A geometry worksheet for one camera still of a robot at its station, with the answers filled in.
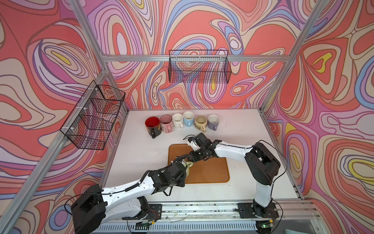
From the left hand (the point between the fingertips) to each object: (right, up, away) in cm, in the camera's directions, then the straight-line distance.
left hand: (187, 179), depth 80 cm
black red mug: (-23, +29, +16) cm, 41 cm away
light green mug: (+1, +6, +8) cm, 10 cm away
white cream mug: (-7, +33, +21) cm, 40 cm away
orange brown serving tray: (+15, +3, +7) cm, 17 cm away
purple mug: (+19, +32, +27) cm, 46 cm away
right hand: (+2, +7, +9) cm, 12 cm away
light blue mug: (+1, +36, +26) cm, 44 cm away
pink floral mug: (-15, +31, +19) cm, 39 cm away
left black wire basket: (-52, +30, -7) cm, 60 cm away
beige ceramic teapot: (+9, +32, +23) cm, 40 cm away
